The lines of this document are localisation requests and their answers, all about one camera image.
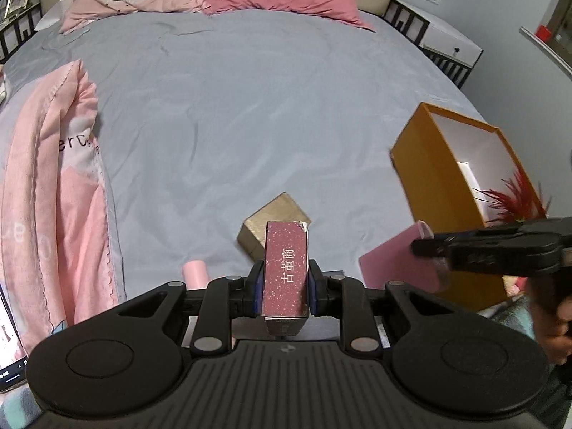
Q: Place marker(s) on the window sill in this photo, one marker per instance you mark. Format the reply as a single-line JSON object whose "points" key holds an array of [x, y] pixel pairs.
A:
{"points": [[547, 49]]}

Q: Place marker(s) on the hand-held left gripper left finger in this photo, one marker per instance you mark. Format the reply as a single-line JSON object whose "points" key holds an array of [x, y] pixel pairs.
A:
{"points": [[257, 288]]}

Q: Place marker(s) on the red cup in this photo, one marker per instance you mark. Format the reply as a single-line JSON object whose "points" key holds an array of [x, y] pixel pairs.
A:
{"points": [[544, 32]]}

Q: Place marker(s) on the pink plastic case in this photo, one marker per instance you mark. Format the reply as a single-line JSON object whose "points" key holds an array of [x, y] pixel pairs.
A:
{"points": [[393, 259]]}

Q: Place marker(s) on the smartphone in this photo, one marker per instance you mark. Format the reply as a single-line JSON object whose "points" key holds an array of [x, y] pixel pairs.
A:
{"points": [[9, 344]]}

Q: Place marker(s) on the window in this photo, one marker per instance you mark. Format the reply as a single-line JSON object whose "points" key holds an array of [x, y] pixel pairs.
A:
{"points": [[565, 9]]}

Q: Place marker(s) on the pink printed quilt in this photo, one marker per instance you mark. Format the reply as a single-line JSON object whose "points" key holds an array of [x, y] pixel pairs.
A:
{"points": [[53, 187]]}

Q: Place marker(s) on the bed with grey sheet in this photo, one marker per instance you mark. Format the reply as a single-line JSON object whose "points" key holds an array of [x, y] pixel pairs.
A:
{"points": [[268, 120]]}

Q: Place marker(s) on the gold gift box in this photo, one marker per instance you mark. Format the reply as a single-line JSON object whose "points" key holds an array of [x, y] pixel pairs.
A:
{"points": [[268, 214]]}

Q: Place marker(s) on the red glitter box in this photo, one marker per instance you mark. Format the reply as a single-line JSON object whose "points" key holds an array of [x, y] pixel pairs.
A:
{"points": [[286, 272]]}

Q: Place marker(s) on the pink selfie stick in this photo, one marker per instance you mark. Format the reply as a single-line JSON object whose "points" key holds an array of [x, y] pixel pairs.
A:
{"points": [[194, 272]]}

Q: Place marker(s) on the person's right hand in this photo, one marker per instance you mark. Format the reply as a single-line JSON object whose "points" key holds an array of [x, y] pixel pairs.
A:
{"points": [[556, 339]]}

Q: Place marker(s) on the orange cardboard box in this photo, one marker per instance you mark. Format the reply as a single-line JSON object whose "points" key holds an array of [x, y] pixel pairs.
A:
{"points": [[429, 178]]}

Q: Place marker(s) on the feather pompom toy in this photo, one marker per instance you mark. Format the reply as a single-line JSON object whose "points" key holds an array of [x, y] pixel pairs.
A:
{"points": [[514, 201]]}

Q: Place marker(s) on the light pink pillow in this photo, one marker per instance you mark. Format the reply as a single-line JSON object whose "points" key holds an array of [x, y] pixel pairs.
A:
{"points": [[134, 0]]}

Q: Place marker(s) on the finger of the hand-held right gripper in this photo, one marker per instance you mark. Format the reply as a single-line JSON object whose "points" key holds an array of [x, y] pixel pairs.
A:
{"points": [[482, 231], [429, 246]]}

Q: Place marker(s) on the pink and white cloth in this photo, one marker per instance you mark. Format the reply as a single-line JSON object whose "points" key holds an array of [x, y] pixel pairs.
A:
{"points": [[3, 85]]}

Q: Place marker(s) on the white black-framed nightstand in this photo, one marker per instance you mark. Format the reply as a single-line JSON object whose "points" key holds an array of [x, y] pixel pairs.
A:
{"points": [[447, 38]]}

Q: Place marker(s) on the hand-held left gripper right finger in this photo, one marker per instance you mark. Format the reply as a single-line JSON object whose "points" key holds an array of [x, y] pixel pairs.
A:
{"points": [[313, 290]]}

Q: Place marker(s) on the photo frame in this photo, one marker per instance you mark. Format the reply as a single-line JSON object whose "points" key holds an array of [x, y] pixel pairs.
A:
{"points": [[18, 2]]}

